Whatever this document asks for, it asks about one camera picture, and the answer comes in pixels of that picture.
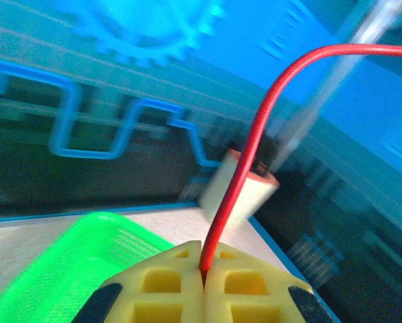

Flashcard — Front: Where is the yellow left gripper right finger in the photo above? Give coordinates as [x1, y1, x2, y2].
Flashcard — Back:
[203, 242, 337, 323]

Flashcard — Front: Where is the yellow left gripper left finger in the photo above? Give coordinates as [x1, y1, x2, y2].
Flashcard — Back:
[71, 240, 205, 323]

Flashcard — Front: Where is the red thin cable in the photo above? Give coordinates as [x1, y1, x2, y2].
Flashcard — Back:
[199, 43, 402, 274]

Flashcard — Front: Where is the cream knife block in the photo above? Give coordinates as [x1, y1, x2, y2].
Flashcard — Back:
[198, 149, 281, 230]

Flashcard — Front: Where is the green plastic basket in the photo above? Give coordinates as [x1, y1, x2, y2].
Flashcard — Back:
[0, 211, 177, 323]

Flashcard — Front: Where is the black handled knife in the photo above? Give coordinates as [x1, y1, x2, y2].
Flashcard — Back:
[254, 133, 279, 176]

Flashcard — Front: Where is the aluminium frame post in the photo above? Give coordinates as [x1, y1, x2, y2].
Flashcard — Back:
[270, 0, 402, 170]

